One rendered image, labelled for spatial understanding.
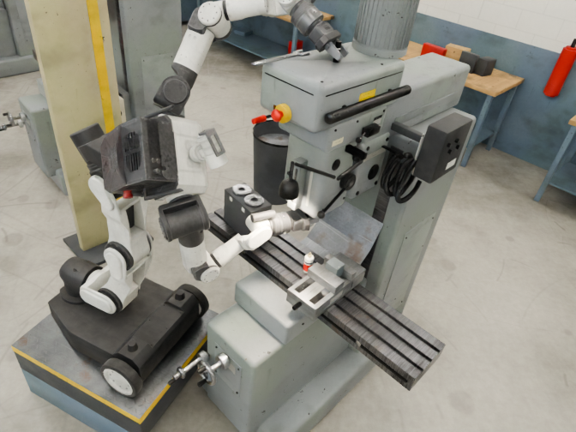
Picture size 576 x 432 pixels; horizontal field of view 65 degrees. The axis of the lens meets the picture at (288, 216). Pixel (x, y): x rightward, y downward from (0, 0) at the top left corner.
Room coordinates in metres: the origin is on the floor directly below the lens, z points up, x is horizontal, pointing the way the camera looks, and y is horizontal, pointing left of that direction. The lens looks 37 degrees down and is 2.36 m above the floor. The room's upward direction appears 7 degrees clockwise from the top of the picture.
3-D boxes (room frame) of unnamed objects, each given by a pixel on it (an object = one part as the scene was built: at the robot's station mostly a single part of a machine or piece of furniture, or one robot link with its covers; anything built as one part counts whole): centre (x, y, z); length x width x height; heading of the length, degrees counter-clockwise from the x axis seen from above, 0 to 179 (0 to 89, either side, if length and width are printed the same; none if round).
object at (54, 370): (1.47, 0.77, 0.20); 0.78 x 0.68 x 0.40; 69
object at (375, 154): (1.67, -0.22, 1.47); 0.24 x 0.19 x 0.26; 50
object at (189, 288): (1.63, 0.45, 0.50); 0.20 x 0.05 x 0.20; 69
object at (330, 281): (1.37, -0.19, 1.05); 0.15 x 0.06 x 0.04; 51
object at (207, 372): (1.14, 0.23, 0.66); 0.16 x 0.12 x 0.12; 140
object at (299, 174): (1.44, -0.02, 1.45); 0.04 x 0.04 x 0.21; 50
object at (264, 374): (1.50, -0.07, 0.46); 0.81 x 0.32 x 0.60; 140
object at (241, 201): (1.74, 0.20, 1.06); 0.22 x 0.12 x 0.20; 44
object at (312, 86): (1.53, -0.10, 1.81); 0.47 x 0.26 x 0.16; 140
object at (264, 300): (1.52, -0.09, 0.82); 0.50 x 0.35 x 0.12; 140
